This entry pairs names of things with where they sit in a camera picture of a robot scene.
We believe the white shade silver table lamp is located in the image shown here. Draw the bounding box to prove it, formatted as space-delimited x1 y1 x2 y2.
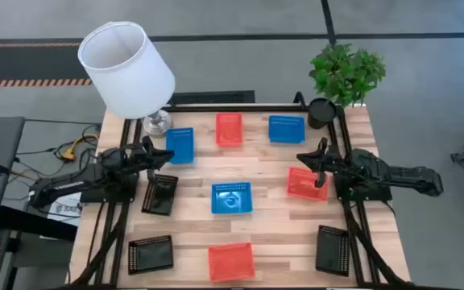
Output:
77 20 176 139

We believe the blue plastic basket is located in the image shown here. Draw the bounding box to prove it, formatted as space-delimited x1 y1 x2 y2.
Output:
267 114 307 145
210 181 254 215
165 126 196 165

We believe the black cable bundle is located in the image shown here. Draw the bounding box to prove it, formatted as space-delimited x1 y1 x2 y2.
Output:
12 123 102 182

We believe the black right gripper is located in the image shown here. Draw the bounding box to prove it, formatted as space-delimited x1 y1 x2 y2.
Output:
296 137 342 189

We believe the black metal table frame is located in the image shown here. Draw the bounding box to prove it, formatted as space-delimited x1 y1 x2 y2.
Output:
50 91 453 290

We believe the white printed paper sign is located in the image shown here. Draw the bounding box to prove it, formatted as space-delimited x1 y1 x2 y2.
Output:
47 192 83 227

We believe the green potted plant black pot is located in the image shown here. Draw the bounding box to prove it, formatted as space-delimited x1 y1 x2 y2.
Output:
307 41 387 131

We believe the red plastic basket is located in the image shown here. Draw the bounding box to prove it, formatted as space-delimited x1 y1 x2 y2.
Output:
207 241 257 284
286 166 330 202
214 111 244 147

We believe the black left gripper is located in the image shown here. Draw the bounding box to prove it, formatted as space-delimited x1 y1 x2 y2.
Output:
135 136 176 184

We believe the black rectangular mat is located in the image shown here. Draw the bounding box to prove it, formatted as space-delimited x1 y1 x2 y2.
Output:
168 89 256 106

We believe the black plastic basket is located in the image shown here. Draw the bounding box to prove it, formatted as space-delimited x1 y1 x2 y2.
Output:
126 234 175 276
315 224 351 278
140 173 180 217

